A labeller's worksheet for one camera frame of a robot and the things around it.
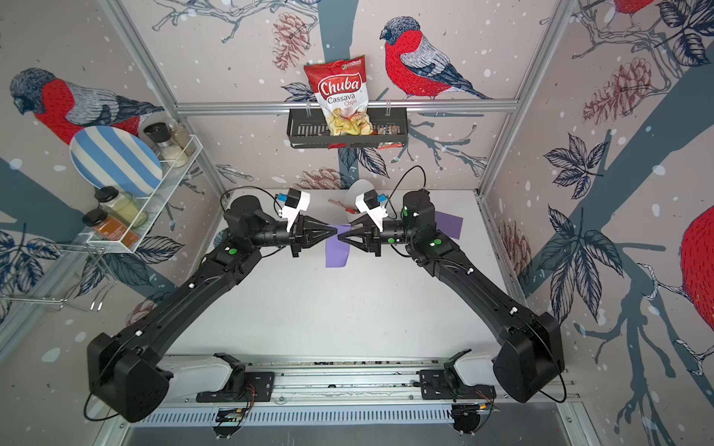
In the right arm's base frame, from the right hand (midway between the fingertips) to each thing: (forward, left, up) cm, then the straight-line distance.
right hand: (342, 233), depth 66 cm
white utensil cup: (+36, 0, -19) cm, 41 cm away
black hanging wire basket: (+45, +16, +1) cm, 48 cm away
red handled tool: (+28, +5, -20) cm, 35 cm away
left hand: (-1, +1, +3) cm, 4 cm away
